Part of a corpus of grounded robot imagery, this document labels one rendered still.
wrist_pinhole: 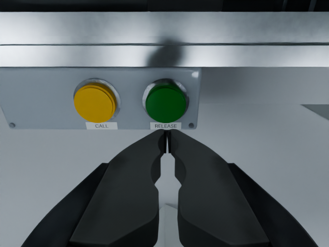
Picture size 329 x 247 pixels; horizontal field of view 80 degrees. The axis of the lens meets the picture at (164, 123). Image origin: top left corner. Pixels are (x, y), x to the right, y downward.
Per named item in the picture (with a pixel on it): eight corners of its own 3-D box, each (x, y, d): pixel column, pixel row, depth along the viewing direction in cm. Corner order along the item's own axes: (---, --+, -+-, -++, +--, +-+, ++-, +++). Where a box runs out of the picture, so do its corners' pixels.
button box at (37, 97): (191, 109, 27) (197, 132, 22) (38, 109, 27) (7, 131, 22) (194, 56, 24) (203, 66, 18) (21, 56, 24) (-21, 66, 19)
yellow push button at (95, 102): (120, 115, 22) (116, 124, 20) (84, 115, 22) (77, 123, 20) (116, 80, 20) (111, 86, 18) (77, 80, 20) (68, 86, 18)
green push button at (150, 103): (183, 115, 22) (185, 124, 20) (147, 115, 22) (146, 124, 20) (185, 80, 20) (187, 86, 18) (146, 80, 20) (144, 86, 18)
